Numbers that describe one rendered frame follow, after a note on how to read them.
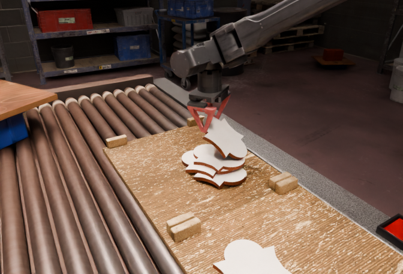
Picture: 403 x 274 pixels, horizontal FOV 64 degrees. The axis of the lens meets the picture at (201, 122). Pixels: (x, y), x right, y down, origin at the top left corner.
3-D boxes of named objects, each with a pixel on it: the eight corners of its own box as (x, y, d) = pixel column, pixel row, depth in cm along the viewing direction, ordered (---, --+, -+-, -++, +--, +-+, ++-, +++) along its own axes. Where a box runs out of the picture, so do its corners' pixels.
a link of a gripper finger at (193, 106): (187, 133, 79) (186, 97, 75) (200, 122, 84) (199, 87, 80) (213, 138, 76) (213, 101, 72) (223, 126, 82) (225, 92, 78)
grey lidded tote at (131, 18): (144, 21, 514) (143, 5, 504) (155, 24, 488) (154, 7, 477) (114, 23, 489) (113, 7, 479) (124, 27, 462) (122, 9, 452)
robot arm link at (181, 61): (251, 59, 69) (236, 21, 68) (217, 71, 61) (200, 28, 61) (213, 77, 78) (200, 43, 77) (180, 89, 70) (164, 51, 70)
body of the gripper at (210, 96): (188, 101, 76) (187, 71, 72) (205, 88, 84) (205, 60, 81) (213, 105, 73) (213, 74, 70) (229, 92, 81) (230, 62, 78)
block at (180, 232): (197, 226, 65) (197, 215, 64) (202, 231, 64) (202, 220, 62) (170, 238, 62) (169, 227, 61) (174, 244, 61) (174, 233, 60)
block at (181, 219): (191, 219, 67) (191, 209, 65) (196, 225, 65) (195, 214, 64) (165, 231, 64) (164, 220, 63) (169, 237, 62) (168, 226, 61)
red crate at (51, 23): (87, 25, 480) (84, 5, 468) (93, 29, 445) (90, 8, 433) (39, 29, 452) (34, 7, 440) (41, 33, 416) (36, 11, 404)
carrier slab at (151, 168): (204, 125, 111) (204, 120, 110) (294, 187, 79) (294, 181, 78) (102, 152, 94) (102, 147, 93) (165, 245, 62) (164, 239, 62)
